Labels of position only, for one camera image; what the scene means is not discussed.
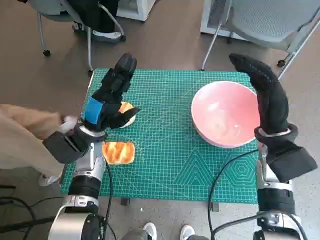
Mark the seated person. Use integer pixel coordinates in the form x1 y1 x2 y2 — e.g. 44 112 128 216
66 0 122 43

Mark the white cabinet with mesh door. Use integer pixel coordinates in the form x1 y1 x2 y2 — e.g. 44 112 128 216
116 0 157 24

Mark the long black stand leg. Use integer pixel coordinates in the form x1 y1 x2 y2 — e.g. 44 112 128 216
0 217 55 232

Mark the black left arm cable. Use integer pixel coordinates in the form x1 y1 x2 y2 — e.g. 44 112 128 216
101 141 118 240

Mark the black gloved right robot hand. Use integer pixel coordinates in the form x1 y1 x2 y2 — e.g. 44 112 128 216
228 52 290 136

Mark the grey mesh chair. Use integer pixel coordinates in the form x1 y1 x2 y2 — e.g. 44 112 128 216
201 0 320 81

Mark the black floor cable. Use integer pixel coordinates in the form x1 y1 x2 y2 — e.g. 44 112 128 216
0 196 63 240

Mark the white shoe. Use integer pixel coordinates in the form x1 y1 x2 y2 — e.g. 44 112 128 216
142 222 158 240
180 224 196 240

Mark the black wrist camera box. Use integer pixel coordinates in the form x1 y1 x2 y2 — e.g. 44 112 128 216
42 131 88 165
266 146 318 183

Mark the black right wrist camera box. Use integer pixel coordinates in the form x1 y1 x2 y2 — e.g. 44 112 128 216
266 146 318 183

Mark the pink bowl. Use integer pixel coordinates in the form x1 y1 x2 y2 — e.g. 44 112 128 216
191 80 262 148

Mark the grey chair with seated person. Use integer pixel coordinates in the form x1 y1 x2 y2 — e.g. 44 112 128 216
37 0 127 74

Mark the green cutting mat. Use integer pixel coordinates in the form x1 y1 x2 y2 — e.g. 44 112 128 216
60 67 261 205

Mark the rectangular braided toy bread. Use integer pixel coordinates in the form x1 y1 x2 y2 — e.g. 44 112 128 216
101 141 136 165

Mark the white cabinet with grille side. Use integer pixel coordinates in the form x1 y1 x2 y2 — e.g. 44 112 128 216
199 0 251 41

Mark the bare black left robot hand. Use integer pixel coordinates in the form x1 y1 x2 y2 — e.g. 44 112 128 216
79 52 140 133

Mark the standing person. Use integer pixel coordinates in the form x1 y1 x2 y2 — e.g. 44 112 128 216
0 103 78 188

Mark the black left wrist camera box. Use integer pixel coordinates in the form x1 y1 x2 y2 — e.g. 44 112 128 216
42 131 88 165

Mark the black device with metal clips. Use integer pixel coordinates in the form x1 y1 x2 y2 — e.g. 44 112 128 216
93 216 109 240

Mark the round toy bread bun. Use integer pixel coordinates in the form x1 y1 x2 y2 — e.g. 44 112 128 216
117 101 137 129

